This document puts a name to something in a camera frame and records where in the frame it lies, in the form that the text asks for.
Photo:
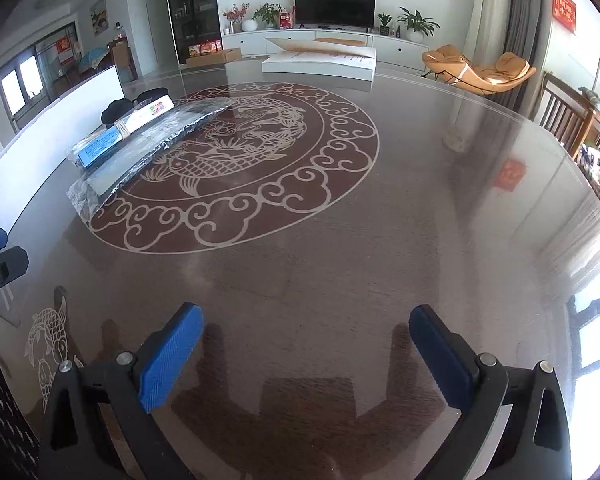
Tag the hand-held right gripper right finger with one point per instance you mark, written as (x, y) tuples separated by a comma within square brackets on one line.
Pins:
[(440, 360)]

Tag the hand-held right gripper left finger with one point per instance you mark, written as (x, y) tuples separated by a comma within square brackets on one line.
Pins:
[(172, 360)]

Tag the blue rectangular box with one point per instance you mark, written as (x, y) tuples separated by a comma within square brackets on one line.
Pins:
[(97, 147)]

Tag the white box with colourful label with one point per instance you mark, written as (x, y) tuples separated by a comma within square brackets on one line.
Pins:
[(147, 115)]

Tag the white upright board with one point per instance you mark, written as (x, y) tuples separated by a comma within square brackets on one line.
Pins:
[(55, 120)]

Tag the black patterned cloth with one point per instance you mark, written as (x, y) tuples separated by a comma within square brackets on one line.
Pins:
[(5, 410)]

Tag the red poster on glass door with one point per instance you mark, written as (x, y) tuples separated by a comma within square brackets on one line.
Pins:
[(63, 50)]

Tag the table with blue cloth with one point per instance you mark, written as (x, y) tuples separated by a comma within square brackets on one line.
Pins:
[(92, 59)]

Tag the dark mat in clear bag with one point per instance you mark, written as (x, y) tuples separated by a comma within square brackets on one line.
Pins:
[(180, 122)]

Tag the brown wooden cabinet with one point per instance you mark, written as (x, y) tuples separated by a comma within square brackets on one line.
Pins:
[(120, 57)]

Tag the white door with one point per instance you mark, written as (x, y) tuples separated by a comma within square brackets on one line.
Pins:
[(154, 20)]

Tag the wooden slatted chair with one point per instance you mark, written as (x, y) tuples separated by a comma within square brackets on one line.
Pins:
[(562, 115)]

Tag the orange lounge chair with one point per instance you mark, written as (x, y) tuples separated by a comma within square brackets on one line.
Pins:
[(480, 77)]

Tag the orange snack boxes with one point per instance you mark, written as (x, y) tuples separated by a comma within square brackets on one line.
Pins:
[(205, 48)]

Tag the brown cardboard box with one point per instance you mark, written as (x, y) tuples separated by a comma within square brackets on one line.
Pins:
[(212, 56)]

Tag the black glass display cabinet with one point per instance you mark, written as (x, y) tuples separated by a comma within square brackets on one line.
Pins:
[(192, 5)]

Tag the white television cabinet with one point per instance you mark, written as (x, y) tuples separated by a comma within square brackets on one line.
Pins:
[(250, 42)]

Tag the white cardboard sheet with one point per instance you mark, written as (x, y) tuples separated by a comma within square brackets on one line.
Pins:
[(325, 49)]

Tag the red flowers in vase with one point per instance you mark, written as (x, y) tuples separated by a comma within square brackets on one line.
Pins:
[(236, 14)]

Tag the white round vase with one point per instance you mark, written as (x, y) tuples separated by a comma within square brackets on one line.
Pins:
[(249, 25)]

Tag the large potted plant white pot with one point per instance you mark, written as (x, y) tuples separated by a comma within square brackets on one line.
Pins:
[(416, 25)]

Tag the small potted plant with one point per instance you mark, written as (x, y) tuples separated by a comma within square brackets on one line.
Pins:
[(384, 24)]

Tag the white sheer curtain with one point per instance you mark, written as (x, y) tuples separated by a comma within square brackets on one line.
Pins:
[(487, 15)]

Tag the grey curtain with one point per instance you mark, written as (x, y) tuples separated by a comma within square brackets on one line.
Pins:
[(525, 20)]

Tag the bushy green potted plant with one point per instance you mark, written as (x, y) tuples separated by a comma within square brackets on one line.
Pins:
[(267, 14)]

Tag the black flat television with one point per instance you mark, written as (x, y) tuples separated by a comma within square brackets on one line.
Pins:
[(335, 6)]

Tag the framed wall painting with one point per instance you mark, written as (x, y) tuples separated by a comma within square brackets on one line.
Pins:
[(98, 16)]

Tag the red wall hanging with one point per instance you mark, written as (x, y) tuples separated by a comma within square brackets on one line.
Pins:
[(564, 10)]

